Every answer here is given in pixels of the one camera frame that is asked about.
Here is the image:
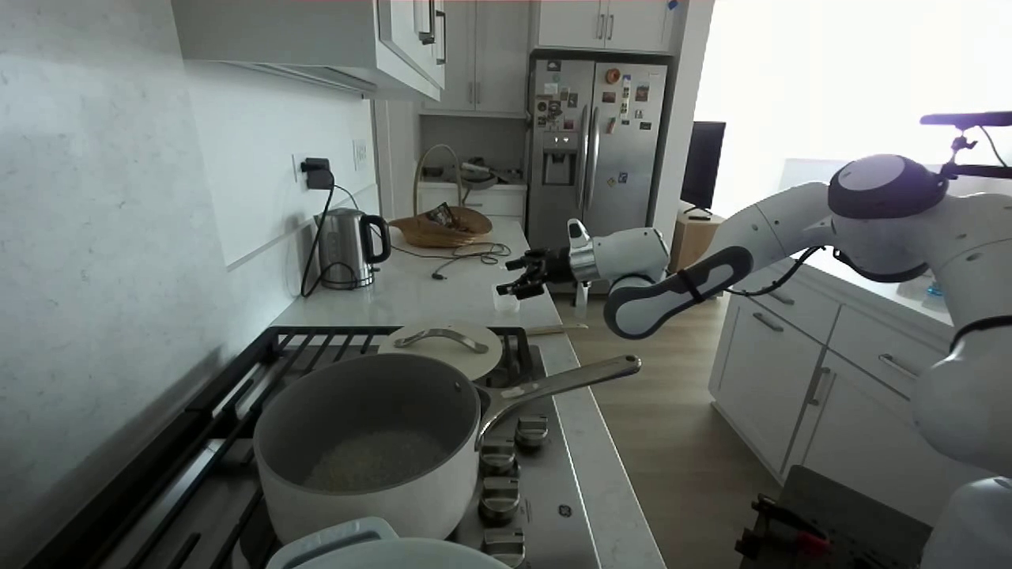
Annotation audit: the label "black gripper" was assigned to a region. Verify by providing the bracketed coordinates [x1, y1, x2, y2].
[498, 250, 572, 300]

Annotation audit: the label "black power cable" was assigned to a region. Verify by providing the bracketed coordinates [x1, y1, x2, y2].
[429, 240, 515, 282]

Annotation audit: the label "black camera on stand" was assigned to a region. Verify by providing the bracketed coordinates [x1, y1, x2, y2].
[920, 112, 1012, 179]

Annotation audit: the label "white pan lid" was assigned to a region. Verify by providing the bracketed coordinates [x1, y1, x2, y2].
[380, 323, 502, 378]

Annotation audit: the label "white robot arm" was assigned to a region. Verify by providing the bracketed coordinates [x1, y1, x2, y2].
[506, 156, 1012, 569]

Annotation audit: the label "stainless steel refrigerator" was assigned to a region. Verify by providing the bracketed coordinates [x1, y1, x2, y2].
[525, 49, 672, 250]

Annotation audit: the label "white lidded casserole pot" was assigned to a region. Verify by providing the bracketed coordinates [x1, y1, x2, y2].
[267, 516, 510, 569]

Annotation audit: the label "white kitchen island cabinet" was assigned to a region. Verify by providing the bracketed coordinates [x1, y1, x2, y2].
[710, 269, 981, 526]

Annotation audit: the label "white upper wall cabinets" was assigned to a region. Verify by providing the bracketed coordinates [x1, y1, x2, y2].
[170, 0, 446, 101]

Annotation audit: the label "wooden spatula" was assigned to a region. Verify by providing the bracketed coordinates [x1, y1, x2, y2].
[525, 323, 593, 338]

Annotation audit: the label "black gas stove top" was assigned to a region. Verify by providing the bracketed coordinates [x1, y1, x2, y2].
[17, 324, 639, 569]

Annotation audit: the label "black wall plug adapter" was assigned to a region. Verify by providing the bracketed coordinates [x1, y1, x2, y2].
[302, 157, 336, 188]

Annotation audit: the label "white saucepan with steel handle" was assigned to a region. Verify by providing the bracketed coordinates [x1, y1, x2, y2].
[252, 354, 642, 543]

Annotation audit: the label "wooden basket with wire handle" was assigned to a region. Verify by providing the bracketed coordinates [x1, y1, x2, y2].
[397, 202, 495, 250]

